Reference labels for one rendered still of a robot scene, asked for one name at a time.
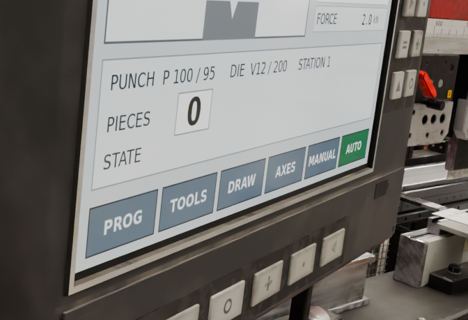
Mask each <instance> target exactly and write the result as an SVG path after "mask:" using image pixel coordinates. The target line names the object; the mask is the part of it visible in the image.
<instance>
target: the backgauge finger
mask: <svg viewBox="0 0 468 320"><path fill-rule="evenodd" d="M400 200H401V201H404V202H407V203H409V204H414V205H416V206H420V207H422V208H426V209H428V210H431V211H434V212H439V211H443V210H446V209H449V208H448V207H445V206H441V205H439V204H435V203H432V202H430V201H426V200H424V199H419V198H417V197H413V196H411V195H407V194H405V193H401V195H400Z"/></svg>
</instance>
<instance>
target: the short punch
mask: <svg viewBox="0 0 468 320"><path fill-rule="evenodd" d="M444 168H445V170H448V174H447V178H446V180H451V179H456V178H464V177H468V140H464V139H459V138H457V137H455V138H451V137H450V138H449V143H448V150H447V154H446V162H445V167H444Z"/></svg>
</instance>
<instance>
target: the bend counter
mask: <svg viewBox="0 0 468 320"><path fill-rule="evenodd" d="M212 93H213V89H204V90H198V91H188V92H182V93H178V104H177V111H176V118H175V131H174V136H177V135H183V134H187V133H191V132H198V131H202V130H208V129H209V123H210V112H211V105H212Z"/></svg>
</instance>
